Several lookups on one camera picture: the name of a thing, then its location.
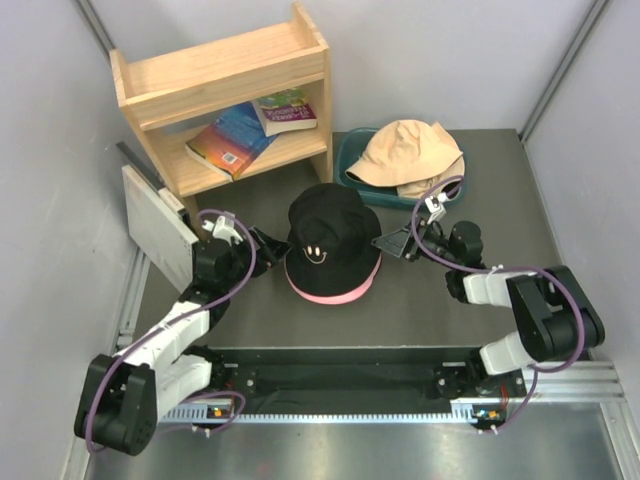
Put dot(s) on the beige bucket hat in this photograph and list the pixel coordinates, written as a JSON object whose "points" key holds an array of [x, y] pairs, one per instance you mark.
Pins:
{"points": [[405, 152]]}

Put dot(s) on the wooden bookshelf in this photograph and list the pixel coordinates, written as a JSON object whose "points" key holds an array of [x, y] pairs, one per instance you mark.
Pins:
{"points": [[189, 83]]}

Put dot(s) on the grey flat board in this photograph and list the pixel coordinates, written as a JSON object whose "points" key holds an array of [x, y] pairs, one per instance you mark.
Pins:
{"points": [[158, 222]]}

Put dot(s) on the beige baseball cap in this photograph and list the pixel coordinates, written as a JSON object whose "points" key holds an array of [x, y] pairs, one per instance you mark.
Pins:
{"points": [[448, 182]]}

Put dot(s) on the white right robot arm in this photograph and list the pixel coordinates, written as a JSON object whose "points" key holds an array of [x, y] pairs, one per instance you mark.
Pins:
{"points": [[553, 316]]}

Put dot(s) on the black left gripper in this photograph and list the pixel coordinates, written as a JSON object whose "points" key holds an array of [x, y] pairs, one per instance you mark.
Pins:
{"points": [[270, 252]]}

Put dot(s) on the grey slotted cable duct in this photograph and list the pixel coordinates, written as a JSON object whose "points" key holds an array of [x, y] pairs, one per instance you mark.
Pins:
{"points": [[458, 413]]}

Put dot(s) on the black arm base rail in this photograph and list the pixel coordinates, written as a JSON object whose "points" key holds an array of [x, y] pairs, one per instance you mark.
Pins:
{"points": [[356, 380]]}

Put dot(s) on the blue orange paperback book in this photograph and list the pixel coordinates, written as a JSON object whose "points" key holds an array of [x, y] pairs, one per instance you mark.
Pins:
{"points": [[231, 143]]}

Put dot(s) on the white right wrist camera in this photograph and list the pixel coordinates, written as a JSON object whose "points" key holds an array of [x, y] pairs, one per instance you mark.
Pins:
{"points": [[436, 207]]}

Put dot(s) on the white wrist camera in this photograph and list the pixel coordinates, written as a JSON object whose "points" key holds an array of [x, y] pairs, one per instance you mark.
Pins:
{"points": [[220, 225], [436, 207]]}

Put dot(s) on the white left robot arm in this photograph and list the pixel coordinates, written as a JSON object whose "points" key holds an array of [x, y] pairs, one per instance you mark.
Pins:
{"points": [[126, 394]]}

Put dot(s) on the green purple paperback book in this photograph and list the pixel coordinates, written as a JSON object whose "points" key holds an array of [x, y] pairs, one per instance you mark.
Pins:
{"points": [[285, 111]]}

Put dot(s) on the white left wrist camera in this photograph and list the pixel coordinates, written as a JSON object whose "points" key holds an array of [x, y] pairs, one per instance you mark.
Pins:
{"points": [[220, 225]]}

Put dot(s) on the black hat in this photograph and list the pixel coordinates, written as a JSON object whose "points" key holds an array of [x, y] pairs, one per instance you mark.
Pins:
{"points": [[331, 230]]}

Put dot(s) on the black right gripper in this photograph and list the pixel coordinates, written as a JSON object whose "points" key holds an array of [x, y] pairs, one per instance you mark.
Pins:
{"points": [[395, 243]]}

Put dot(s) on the teal plastic basin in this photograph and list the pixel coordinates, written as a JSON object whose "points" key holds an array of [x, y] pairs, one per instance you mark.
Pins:
{"points": [[347, 151]]}

